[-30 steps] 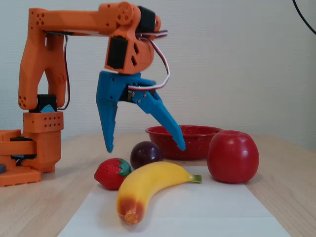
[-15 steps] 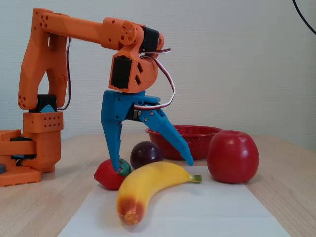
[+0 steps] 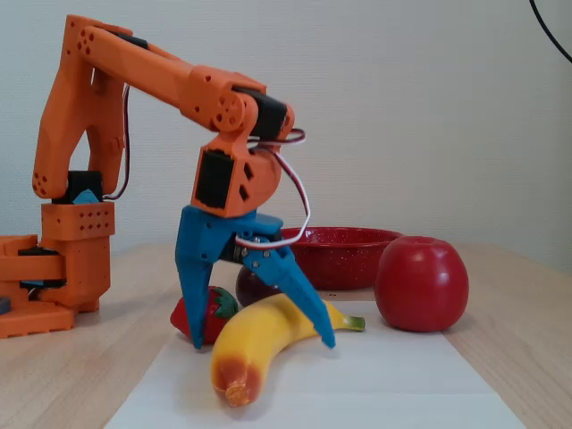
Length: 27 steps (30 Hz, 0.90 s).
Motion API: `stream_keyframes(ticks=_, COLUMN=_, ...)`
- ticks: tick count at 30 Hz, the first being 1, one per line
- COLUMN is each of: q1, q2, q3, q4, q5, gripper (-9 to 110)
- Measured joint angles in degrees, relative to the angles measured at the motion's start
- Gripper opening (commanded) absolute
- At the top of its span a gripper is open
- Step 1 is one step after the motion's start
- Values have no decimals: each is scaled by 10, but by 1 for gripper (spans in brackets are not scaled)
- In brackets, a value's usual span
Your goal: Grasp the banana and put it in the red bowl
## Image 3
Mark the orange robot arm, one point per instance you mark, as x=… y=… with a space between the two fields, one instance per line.
x=147 y=76

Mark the orange robot base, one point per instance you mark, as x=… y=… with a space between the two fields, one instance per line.
x=85 y=272

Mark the yellow toy banana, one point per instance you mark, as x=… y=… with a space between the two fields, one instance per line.
x=250 y=339

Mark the red toy strawberry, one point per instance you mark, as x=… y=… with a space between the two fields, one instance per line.
x=179 y=318

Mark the purple toy plum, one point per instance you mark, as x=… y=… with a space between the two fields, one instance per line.
x=250 y=290

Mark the red speckled bowl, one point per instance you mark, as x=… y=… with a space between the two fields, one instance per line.
x=348 y=263

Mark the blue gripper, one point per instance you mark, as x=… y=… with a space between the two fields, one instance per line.
x=206 y=237

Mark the red toy apple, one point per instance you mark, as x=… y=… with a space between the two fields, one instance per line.
x=420 y=286

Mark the white paper sheet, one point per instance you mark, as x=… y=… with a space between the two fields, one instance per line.
x=357 y=380

